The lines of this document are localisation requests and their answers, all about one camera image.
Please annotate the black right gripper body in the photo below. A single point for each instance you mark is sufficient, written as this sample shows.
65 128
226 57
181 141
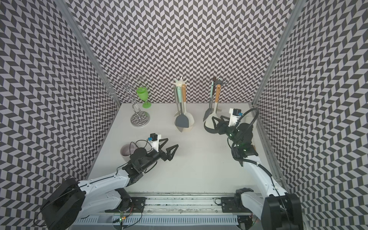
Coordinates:
230 131

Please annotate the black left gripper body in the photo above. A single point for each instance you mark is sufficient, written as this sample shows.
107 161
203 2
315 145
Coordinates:
154 156

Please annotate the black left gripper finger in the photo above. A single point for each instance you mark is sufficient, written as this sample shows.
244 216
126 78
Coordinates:
162 142
170 152

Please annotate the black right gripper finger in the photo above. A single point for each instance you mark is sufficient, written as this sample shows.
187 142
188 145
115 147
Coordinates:
224 119
216 124

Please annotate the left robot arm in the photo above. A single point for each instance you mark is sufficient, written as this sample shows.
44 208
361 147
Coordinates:
74 200

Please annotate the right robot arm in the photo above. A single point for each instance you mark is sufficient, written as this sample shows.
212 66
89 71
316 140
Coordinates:
258 172

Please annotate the dark grey utensil rack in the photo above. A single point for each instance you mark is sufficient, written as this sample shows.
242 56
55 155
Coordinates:
206 128

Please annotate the cream utensil rack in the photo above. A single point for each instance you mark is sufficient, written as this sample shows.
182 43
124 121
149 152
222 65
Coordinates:
179 83

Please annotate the pink ceramic cup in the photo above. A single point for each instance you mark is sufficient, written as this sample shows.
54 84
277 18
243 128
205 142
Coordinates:
127 150

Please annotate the green plastic goblet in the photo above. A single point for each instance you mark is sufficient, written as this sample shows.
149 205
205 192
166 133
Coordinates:
142 93

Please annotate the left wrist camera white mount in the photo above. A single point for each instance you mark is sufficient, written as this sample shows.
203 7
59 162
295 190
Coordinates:
154 140

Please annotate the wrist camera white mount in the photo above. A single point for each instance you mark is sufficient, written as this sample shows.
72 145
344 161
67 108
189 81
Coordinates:
235 115
154 140

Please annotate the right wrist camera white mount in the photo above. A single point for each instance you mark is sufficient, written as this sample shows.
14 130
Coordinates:
235 115

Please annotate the grey spoon spatula brown handle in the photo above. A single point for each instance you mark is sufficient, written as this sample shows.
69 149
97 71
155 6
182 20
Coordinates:
207 113

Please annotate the white spatula mint handle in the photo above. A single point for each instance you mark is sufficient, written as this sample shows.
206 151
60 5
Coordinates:
212 91

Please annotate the white spatula wooden handle rack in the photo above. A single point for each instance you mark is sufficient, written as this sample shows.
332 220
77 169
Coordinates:
186 113

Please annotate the grey turner mint handle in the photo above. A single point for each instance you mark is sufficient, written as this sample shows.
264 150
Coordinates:
185 120

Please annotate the chrome wire glass rack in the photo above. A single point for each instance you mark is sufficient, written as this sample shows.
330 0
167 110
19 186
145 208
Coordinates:
124 90

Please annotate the cream spatula cream handle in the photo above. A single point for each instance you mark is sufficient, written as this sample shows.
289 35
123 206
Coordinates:
176 101

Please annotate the metal base rail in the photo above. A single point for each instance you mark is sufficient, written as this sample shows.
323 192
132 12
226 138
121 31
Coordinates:
173 209

